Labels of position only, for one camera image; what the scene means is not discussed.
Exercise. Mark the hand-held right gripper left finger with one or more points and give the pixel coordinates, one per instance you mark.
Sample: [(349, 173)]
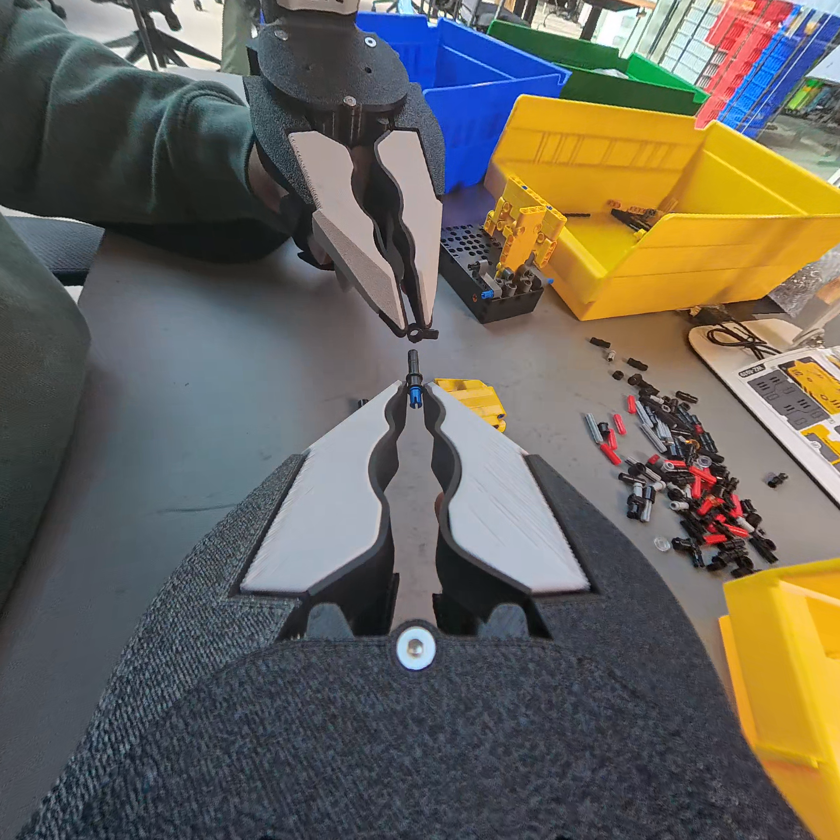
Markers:
[(315, 525)]

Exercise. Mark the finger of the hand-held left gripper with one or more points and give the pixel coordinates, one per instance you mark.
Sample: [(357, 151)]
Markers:
[(334, 197), (417, 197)]

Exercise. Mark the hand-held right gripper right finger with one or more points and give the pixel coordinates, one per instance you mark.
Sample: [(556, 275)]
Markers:
[(512, 525)]

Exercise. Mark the yellow lego subassembly blue pins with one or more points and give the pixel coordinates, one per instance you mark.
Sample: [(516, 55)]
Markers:
[(476, 397)]

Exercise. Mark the small black lego connector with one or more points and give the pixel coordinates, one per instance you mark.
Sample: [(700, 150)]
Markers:
[(420, 333)]

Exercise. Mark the small black lego pin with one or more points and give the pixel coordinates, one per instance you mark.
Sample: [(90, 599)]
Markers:
[(413, 367)]

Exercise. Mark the yellow storage bin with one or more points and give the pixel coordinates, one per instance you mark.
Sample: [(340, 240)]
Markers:
[(781, 656), (656, 262)]

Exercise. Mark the person's left forearm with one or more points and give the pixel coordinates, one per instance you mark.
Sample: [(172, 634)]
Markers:
[(98, 131)]

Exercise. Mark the lego model on black base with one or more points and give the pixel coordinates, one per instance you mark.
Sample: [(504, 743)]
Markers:
[(492, 295)]

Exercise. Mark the pile of small lego pieces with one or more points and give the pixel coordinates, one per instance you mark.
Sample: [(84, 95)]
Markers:
[(689, 472)]

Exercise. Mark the lego tracked assembly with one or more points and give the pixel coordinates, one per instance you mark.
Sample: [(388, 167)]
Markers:
[(633, 216)]

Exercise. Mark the person's left hand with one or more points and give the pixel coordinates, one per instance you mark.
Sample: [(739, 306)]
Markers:
[(266, 184)]

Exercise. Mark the person's right hand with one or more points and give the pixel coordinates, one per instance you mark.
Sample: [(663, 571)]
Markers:
[(439, 508)]

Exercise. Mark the blue storage bin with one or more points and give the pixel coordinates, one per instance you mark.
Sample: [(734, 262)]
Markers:
[(472, 79)]

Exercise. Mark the black office chair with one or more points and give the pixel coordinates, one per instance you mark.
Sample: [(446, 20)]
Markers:
[(52, 243), (154, 33)]

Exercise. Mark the green storage bin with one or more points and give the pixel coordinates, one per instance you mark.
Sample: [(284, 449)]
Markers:
[(590, 79)]

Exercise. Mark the white rounded instruction card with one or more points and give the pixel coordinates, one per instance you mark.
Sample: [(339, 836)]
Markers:
[(754, 367)]

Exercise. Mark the shelf of coloured bins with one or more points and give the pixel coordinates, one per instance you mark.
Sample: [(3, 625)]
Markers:
[(754, 52)]

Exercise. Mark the crinkled clear plastic bag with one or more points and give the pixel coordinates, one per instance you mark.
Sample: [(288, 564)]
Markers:
[(810, 279)]

